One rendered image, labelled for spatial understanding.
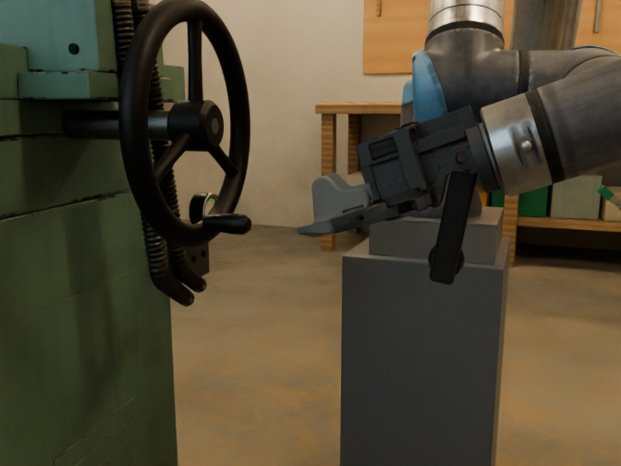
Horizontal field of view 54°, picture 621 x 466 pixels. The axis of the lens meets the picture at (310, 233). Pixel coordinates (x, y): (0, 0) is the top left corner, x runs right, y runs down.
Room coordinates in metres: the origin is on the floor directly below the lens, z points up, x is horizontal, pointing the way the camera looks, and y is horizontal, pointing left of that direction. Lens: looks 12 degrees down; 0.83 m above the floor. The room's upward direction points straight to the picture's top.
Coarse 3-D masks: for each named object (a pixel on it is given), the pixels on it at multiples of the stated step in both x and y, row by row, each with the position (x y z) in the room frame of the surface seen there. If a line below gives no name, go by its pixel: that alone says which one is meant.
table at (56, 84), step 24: (0, 48) 0.68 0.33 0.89; (24, 48) 0.72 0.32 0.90; (0, 72) 0.68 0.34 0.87; (24, 72) 0.70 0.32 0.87; (48, 72) 0.69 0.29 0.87; (72, 72) 0.68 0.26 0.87; (96, 72) 0.69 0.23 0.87; (168, 72) 1.02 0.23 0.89; (0, 96) 0.68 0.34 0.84; (24, 96) 0.70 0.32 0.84; (48, 96) 0.69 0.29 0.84; (72, 96) 0.68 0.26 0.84; (96, 96) 0.68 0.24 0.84; (168, 96) 0.83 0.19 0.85
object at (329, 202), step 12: (324, 180) 0.62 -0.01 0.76; (312, 192) 0.62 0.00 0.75; (324, 192) 0.62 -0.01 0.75; (336, 192) 0.61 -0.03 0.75; (348, 192) 0.61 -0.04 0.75; (360, 192) 0.60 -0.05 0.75; (324, 204) 0.62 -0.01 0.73; (336, 204) 0.61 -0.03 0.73; (348, 204) 0.61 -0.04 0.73; (360, 204) 0.60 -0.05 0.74; (324, 216) 0.62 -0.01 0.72; (336, 216) 0.61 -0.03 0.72; (300, 228) 0.64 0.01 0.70; (312, 228) 0.62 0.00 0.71; (324, 228) 0.61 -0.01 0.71
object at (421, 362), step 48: (384, 288) 1.12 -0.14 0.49; (432, 288) 1.08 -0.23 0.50; (480, 288) 1.05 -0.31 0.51; (384, 336) 1.11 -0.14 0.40; (432, 336) 1.08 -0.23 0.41; (480, 336) 1.05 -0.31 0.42; (384, 384) 1.11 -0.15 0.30; (432, 384) 1.08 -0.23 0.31; (480, 384) 1.05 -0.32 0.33; (384, 432) 1.11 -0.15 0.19; (432, 432) 1.08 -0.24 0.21; (480, 432) 1.05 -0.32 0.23
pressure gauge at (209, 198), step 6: (198, 192) 1.02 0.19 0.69; (204, 192) 1.02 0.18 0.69; (192, 198) 1.00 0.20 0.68; (198, 198) 1.00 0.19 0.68; (204, 198) 1.00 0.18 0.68; (210, 198) 1.01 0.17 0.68; (216, 198) 1.03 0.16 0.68; (192, 204) 1.00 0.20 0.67; (198, 204) 0.99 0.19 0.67; (204, 204) 0.99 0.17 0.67; (210, 204) 1.01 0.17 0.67; (192, 210) 0.99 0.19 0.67; (198, 210) 0.99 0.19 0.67; (204, 210) 0.99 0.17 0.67; (210, 210) 1.01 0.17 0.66; (192, 216) 0.99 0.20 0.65; (198, 216) 0.99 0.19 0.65; (192, 222) 1.00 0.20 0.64
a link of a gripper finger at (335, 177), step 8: (328, 176) 0.66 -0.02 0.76; (336, 176) 0.65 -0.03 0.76; (336, 184) 0.65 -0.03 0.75; (344, 184) 0.65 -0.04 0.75; (360, 184) 0.65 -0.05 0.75; (368, 184) 0.64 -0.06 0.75; (368, 192) 0.64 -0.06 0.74; (376, 200) 0.64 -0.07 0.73; (352, 208) 0.64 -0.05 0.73; (304, 224) 0.65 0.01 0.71
